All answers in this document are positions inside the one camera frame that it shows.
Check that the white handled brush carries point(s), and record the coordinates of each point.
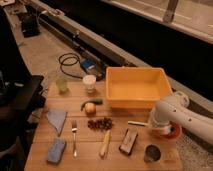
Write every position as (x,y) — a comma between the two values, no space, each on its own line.
(137,123)

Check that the red bowl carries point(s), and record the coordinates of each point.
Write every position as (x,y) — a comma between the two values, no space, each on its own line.
(171,132)

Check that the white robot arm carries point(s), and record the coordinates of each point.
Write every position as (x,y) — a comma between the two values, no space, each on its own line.
(174,108)

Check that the white cup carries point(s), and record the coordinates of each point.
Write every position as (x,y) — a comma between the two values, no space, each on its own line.
(89,82)

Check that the green chili pepper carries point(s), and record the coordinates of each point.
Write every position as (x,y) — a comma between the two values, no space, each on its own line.
(97,101)

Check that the yellow plastic tub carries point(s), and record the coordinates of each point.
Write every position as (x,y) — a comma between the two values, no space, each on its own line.
(135,87)

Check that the blue electronic box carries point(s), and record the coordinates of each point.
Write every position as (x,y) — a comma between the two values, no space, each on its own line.
(89,67)

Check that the yellow onion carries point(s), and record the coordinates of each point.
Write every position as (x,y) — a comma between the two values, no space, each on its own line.
(90,108)

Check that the bunch of dark grapes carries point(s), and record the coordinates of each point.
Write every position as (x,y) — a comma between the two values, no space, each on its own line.
(100,124)

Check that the green translucent cup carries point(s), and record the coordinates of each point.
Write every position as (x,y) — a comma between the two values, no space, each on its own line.
(61,84)

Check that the silver fork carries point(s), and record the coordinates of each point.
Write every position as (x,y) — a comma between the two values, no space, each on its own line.
(74,130)

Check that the black rectangular box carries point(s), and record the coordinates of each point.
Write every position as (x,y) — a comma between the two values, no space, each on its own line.
(128,141)

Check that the grey folded cloth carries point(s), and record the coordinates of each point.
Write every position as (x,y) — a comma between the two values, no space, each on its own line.
(56,117)

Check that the dark metal cup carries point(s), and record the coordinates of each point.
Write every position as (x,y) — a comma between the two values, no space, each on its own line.
(152,154)

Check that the blue sponge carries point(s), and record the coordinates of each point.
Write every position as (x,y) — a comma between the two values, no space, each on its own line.
(55,151)

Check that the black chair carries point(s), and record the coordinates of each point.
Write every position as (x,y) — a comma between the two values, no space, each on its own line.
(19,97)

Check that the black box on floor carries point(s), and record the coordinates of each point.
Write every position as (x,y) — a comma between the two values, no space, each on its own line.
(29,25)

